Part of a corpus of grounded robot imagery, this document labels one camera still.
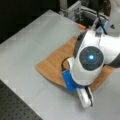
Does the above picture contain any white gripper blue mount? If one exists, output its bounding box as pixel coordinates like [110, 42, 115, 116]
[61, 57, 94, 108]

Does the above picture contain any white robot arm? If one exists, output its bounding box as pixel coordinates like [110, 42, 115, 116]
[61, 29, 120, 108]

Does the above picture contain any orange clamp near base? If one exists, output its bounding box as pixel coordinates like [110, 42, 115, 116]
[78, 24, 85, 30]

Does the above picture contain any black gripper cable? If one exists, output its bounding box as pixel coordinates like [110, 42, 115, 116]
[60, 58, 73, 72]

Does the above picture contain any aluminium frame rail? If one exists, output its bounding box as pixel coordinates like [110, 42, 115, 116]
[59, 0, 108, 21]

